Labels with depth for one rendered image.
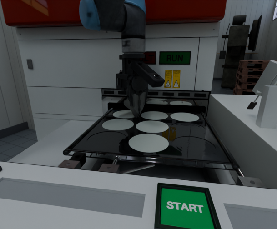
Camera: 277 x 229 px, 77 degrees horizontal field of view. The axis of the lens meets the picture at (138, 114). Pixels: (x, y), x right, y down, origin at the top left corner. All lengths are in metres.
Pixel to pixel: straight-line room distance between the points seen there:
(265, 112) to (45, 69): 0.81
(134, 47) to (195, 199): 0.45
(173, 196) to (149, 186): 0.03
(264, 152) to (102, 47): 0.63
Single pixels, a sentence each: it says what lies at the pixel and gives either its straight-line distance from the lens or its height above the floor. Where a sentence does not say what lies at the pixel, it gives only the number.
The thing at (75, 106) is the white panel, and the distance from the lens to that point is 0.85.
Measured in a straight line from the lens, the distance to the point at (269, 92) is 0.42.
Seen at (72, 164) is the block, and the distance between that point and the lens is 0.37.
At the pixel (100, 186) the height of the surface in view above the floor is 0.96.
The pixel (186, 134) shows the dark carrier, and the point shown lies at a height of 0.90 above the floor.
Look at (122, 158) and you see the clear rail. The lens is 0.38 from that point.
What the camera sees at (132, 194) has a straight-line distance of 0.21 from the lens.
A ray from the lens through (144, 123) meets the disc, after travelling 0.56.
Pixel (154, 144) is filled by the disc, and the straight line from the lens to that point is 0.43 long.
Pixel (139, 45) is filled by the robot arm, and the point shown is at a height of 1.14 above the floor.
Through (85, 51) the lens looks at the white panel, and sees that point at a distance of 0.79.
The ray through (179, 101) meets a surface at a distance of 0.73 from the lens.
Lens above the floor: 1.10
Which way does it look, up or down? 18 degrees down
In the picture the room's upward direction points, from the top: straight up
